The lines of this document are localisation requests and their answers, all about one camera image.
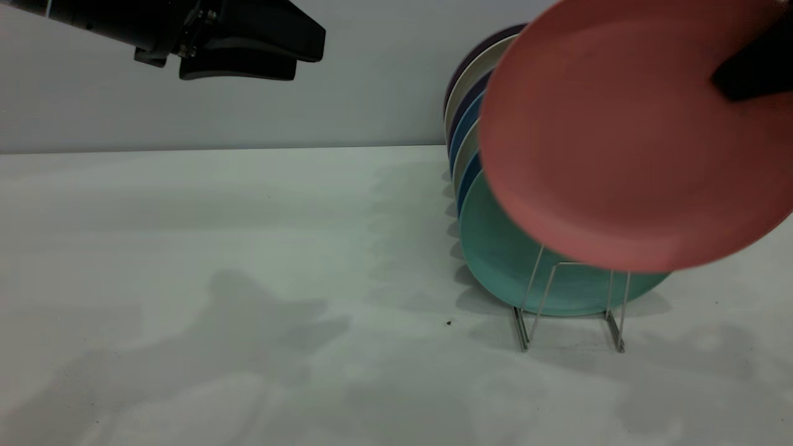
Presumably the blue plastic plate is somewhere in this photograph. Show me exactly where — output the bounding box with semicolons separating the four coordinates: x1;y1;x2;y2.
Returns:
449;93;485;173
457;152;483;216

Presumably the metal wire plate rack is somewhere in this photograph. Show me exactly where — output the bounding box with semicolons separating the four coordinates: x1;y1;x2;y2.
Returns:
512;245;633;354

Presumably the pink plastic plate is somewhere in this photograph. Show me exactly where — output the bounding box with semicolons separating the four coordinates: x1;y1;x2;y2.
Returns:
478;0;793;273

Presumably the beige plastic plate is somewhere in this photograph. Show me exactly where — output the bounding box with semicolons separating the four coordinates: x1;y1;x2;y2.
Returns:
444;35;518;140
452;121;481;194

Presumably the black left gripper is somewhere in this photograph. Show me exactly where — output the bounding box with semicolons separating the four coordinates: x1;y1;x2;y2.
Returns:
134;0;326;82

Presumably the dark purple plastic plate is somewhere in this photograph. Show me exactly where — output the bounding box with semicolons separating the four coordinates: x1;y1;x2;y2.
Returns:
443;24;527;115

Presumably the green plastic plate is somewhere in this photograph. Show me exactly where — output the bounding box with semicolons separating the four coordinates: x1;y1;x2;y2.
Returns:
459;172;671;317

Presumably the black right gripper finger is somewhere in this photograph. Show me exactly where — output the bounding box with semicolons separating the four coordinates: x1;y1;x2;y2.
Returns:
712;11;793;103

